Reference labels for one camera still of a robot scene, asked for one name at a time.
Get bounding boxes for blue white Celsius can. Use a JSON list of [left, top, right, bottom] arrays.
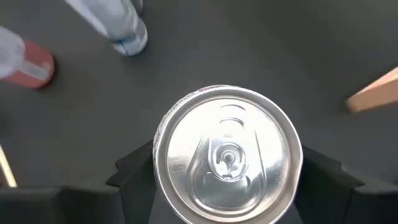
[[65, 0, 149, 57]]

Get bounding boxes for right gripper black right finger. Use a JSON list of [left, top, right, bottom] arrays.
[[294, 145, 365, 224]]

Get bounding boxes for wooden slatted shelf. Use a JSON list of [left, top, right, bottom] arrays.
[[345, 67, 398, 113]]

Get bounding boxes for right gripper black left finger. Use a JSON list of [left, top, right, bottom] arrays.
[[106, 139, 162, 224]]

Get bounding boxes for pink beverage can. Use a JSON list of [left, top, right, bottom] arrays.
[[0, 26, 56, 90], [152, 84, 304, 224]]

